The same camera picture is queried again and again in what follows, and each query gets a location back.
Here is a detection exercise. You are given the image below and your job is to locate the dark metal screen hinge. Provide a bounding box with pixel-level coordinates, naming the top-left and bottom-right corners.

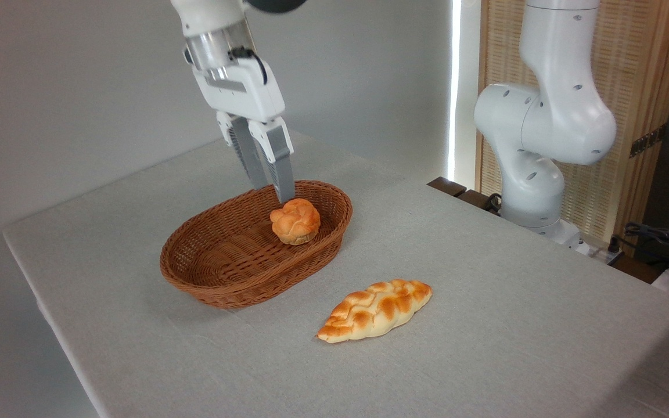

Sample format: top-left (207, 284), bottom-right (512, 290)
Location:
top-left (629, 124), bottom-right (668, 159)

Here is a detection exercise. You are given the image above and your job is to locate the brown oval wicker basket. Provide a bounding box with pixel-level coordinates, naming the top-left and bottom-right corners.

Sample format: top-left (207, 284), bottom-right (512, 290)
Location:
top-left (160, 179), bottom-right (354, 309)

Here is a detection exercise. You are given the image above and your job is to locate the round knotted bread roll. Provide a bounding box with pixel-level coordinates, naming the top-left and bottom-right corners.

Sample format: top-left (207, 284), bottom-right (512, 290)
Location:
top-left (269, 197), bottom-right (322, 246)

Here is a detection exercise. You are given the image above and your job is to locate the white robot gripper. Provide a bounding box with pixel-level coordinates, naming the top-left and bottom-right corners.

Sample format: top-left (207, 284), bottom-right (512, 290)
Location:
top-left (183, 49), bottom-right (296, 204)

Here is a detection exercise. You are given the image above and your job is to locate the long braided bread loaf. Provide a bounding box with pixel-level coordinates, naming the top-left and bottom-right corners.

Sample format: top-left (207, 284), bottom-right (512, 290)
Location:
top-left (316, 279), bottom-right (433, 344)

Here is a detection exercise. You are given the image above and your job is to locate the white tablecloth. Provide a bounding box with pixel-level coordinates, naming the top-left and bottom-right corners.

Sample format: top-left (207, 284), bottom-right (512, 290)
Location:
top-left (2, 131), bottom-right (669, 418)

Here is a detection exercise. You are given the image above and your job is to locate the black cable bundle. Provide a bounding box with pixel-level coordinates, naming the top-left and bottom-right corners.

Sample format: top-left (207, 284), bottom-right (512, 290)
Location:
top-left (609, 222), bottom-right (669, 275)

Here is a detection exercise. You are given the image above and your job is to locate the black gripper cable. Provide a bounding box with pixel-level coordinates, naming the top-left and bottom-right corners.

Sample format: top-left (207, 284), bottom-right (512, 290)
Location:
top-left (231, 47), bottom-right (269, 87)

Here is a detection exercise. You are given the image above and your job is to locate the dark brown wooden bench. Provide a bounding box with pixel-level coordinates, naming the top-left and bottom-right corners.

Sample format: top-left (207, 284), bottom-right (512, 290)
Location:
top-left (427, 176), bottom-right (502, 217)

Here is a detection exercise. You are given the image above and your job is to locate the white power strip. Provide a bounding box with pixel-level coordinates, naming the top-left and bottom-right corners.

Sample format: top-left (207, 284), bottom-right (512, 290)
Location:
top-left (577, 239), bottom-right (625, 266)

